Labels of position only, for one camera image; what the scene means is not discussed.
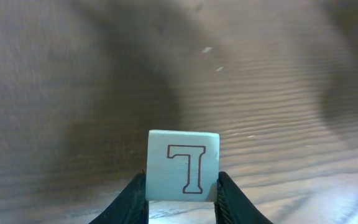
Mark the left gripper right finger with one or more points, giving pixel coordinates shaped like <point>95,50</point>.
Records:
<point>232,205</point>

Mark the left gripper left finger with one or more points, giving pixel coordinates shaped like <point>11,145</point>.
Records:
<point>129,207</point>

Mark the wooden block red seven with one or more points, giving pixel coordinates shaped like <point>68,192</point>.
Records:
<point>182,166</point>

